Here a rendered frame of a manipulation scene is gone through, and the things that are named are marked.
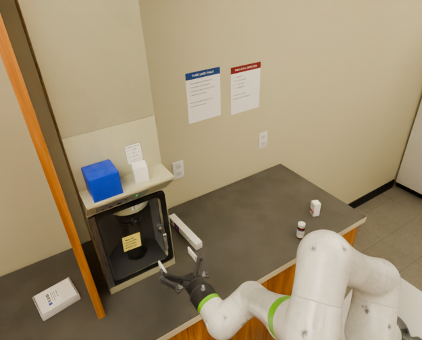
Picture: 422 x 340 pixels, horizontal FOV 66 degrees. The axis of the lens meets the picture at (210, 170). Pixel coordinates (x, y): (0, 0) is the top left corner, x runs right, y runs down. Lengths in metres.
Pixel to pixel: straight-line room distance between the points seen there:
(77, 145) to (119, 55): 0.32
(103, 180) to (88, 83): 0.30
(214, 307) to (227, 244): 0.60
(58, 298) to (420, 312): 1.38
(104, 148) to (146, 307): 0.72
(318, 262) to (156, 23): 1.23
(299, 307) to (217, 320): 0.44
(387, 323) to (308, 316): 0.42
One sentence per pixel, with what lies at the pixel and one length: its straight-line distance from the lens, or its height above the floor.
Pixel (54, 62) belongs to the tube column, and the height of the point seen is 1.94.
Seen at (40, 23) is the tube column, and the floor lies 2.05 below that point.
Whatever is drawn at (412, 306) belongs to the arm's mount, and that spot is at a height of 1.16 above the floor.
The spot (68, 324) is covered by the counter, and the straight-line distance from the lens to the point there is 1.59.
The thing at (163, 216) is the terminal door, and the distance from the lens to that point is 1.42.
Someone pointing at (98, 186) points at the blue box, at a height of 1.57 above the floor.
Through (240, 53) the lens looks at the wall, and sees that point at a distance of 1.89.
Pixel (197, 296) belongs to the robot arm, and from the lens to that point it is 1.23.
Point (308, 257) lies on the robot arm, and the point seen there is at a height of 1.61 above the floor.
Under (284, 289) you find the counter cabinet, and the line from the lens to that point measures 1.89.
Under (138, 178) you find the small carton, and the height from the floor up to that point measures 1.53.
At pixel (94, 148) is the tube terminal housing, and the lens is 1.18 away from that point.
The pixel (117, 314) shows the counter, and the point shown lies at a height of 0.94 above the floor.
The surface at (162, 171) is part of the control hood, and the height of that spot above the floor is 1.51.
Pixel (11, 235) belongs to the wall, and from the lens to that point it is 1.82.
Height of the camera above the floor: 2.16
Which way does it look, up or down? 32 degrees down
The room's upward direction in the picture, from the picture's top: 3 degrees counter-clockwise
